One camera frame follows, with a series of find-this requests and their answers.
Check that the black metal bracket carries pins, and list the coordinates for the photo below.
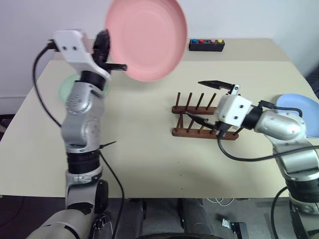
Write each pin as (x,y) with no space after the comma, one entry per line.
(231,224)

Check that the pink plate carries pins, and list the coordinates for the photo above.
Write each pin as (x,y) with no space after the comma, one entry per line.
(149,39)

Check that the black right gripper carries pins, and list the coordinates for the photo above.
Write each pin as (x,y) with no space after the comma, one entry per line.
(234,90)

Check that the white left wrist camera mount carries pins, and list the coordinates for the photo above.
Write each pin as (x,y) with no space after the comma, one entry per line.
(72,47)

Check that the blue plate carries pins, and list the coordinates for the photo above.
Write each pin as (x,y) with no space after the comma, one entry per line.
(311,117)

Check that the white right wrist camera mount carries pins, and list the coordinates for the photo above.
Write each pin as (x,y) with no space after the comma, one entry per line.
(233,110)

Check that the dark object beside table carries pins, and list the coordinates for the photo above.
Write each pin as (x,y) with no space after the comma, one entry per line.
(5,124)

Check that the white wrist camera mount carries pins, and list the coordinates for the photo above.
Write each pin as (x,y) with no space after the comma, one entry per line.
(233,110)
(72,47)

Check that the green plate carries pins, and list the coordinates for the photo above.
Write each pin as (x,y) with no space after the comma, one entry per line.
(66,89)

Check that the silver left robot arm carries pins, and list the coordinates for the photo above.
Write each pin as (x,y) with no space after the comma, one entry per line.
(79,124)

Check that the wooden dish rack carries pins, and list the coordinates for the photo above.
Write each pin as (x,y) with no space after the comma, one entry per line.
(184,132)

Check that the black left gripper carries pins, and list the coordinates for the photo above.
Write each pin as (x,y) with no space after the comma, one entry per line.
(96,53)

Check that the dark grey rounded shape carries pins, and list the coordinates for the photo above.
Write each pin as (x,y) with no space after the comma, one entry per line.
(195,219)
(133,216)

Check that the black chair part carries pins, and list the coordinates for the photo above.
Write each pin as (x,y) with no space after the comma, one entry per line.
(314,79)

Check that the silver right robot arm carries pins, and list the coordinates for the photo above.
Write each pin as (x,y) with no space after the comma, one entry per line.
(281,127)

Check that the black box with coloured buttons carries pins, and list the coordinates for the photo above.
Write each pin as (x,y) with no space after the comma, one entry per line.
(207,47)

